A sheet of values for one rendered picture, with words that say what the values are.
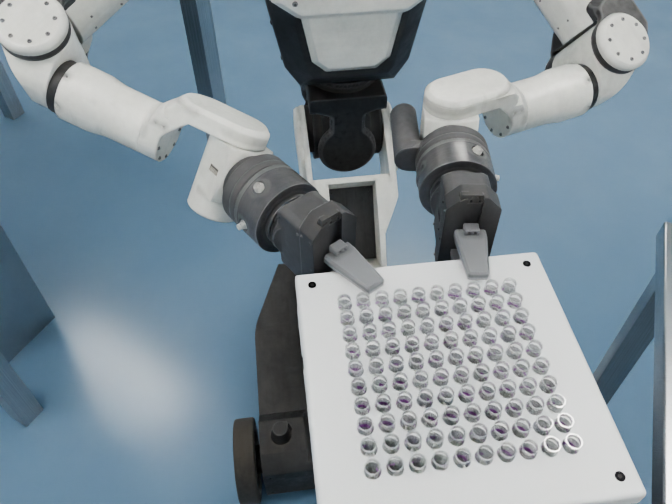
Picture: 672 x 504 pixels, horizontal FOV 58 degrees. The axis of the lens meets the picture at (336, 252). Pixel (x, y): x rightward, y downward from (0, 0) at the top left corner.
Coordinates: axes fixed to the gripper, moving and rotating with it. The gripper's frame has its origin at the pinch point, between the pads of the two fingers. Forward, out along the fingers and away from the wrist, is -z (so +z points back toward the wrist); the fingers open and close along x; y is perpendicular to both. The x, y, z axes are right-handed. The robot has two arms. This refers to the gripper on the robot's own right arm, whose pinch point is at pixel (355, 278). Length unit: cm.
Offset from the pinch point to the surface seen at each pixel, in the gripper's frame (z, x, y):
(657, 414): -26.1, 19.7, -25.1
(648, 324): -16, 34, -50
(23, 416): 84, 101, 41
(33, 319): 111, 99, 27
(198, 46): 122, 41, -46
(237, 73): 193, 102, -97
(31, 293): 112, 90, 24
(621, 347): -14, 42, -49
